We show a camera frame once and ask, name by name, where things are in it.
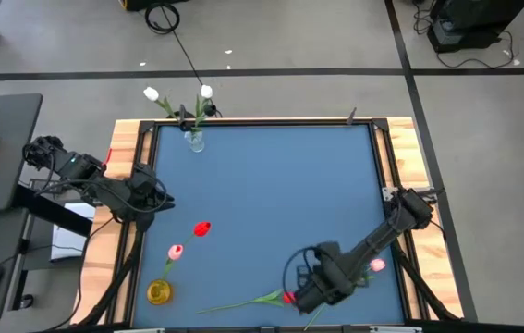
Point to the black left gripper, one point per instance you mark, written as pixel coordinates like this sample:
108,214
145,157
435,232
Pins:
143,185

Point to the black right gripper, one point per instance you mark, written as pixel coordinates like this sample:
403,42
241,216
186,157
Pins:
331,273

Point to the dark artificial tulip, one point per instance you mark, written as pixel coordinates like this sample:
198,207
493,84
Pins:
175,252

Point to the pink tulip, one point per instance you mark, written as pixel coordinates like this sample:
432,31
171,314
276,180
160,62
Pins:
377,265

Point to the white artificial tulip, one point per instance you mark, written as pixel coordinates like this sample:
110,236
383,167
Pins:
150,94
206,91

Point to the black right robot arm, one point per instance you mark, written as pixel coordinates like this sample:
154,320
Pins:
381,236

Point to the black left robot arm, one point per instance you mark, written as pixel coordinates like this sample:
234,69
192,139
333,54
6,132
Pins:
104,189

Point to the clear glass vase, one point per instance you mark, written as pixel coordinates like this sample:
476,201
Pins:
195,141

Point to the yellow glass vase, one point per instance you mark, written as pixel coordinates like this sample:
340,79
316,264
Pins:
160,292

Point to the white paper sheet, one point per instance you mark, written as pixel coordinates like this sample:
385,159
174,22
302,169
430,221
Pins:
69,240

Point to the blue table mat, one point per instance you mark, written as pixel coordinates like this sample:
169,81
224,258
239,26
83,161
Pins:
266,208

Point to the dark grey desk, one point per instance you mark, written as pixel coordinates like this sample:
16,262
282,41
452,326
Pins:
7,162

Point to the black floor equipment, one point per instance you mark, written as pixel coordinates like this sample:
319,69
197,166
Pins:
474,18

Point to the silver mounting bracket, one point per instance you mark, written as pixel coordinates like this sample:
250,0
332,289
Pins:
387,194

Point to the small grey metal bracket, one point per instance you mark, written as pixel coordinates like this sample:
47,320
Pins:
351,116

